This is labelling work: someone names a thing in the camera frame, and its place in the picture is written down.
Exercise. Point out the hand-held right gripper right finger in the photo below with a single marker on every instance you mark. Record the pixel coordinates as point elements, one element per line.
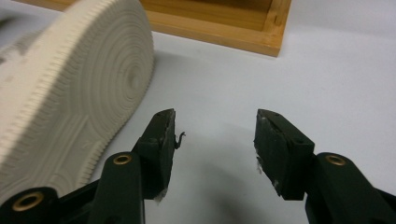
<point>280,155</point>

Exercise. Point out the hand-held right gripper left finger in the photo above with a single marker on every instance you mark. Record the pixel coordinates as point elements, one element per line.
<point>157,155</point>

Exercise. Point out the white and grey sneaker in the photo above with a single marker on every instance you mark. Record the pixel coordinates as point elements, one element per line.
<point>77,93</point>

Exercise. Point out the wooden shoe rack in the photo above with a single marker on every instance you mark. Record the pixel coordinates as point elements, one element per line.
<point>218,21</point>

